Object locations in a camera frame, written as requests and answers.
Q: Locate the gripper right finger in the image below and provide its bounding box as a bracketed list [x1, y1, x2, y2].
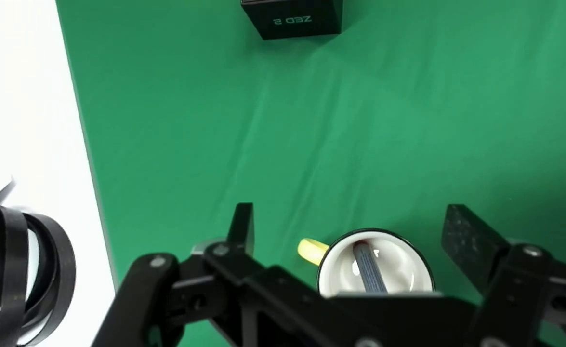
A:
[441, 204, 566, 347]

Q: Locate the black box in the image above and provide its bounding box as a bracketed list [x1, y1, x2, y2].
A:
[240, 0, 343, 40]

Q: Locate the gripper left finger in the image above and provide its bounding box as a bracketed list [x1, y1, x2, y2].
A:
[92, 202, 360, 347]

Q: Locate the red marker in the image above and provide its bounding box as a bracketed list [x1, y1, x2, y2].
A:
[352, 242, 388, 294]

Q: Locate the green cloth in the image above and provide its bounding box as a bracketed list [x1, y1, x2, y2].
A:
[54, 0, 566, 347]

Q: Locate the coil of black cable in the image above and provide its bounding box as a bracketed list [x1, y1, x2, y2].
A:
[0, 205, 77, 347]

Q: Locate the yellow mug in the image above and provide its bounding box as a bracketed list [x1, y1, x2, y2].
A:
[297, 228, 436, 295]

